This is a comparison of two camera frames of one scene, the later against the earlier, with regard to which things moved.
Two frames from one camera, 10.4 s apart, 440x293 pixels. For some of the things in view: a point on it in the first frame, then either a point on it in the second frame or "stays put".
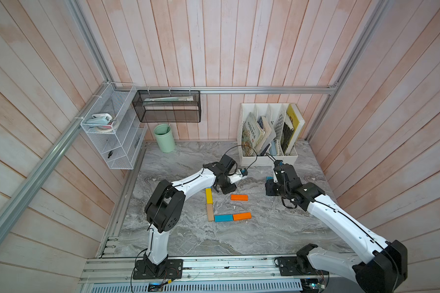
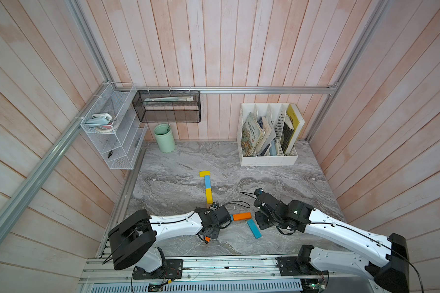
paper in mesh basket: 170,99 stays put
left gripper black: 231,188 -> 214,235
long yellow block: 209,196 stays put
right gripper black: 269,188 -> 258,218
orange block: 241,216 stays put
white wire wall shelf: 119,138 stays put
